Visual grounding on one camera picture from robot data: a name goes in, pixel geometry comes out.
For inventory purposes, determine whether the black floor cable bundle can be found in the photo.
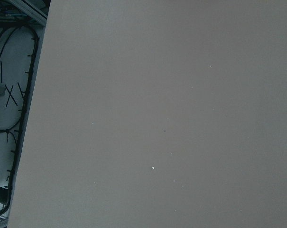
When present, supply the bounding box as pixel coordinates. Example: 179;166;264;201
0;26;41;216

